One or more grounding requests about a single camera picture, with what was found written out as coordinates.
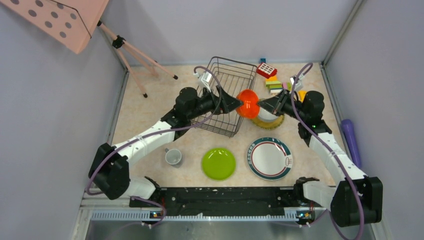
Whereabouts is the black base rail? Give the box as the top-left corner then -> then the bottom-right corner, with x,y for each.
129,186 -> 323,224

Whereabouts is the pink perforated board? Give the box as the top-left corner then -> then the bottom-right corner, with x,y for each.
0,0 -> 109,54

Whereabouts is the grey wire dish rack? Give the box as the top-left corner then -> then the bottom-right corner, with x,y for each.
186,56 -> 258,138

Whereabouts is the small grey mug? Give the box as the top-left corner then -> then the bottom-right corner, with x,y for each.
165,148 -> 183,168

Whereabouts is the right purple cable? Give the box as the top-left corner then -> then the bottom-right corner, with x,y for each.
290,62 -> 369,240

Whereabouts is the red toy block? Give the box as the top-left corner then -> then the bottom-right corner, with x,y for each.
256,62 -> 278,79

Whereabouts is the woven bamboo tray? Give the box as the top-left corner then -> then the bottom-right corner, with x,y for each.
250,115 -> 285,130

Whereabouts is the pink tripod stand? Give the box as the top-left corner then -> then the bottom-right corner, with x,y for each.
97,20 -> 179,98

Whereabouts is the stack of coloured blocks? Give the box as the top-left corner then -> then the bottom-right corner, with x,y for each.
265,75 -> 293,95

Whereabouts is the white plate green red rim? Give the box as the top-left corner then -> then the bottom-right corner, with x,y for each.
246,137 -> 294,181

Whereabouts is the yellow toy triangle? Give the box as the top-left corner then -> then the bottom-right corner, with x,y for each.
297,90 -> 307,102

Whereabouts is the white ceramic bowl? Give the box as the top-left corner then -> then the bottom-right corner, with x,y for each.
257,107 -> 279,123

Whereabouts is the orange bowl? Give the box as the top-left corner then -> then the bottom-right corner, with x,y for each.
236,89 -> 260,119

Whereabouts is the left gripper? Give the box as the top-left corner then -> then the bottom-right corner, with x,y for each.
187,85 -> 244,121

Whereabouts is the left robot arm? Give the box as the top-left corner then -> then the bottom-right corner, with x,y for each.
88,86 -> 244,207

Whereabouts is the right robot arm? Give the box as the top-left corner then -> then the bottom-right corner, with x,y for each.
257,89 -> 383,227

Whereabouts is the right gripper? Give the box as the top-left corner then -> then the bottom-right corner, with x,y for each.
257,88 -> 308,122

